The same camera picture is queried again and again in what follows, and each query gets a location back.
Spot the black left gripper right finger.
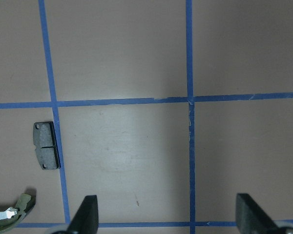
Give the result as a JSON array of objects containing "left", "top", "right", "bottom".
[{"left": 235, "top": 193, "right": 279, "bottom": 234}]

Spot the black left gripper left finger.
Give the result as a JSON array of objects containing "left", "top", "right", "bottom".
[{"left": 66, "top": 195, "right": 99, "bottom": 234}]

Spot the curved green brake shoe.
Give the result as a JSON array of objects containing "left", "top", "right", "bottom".
[{"left": 0, "top": 187, "right": 37, "bottom": 234}]

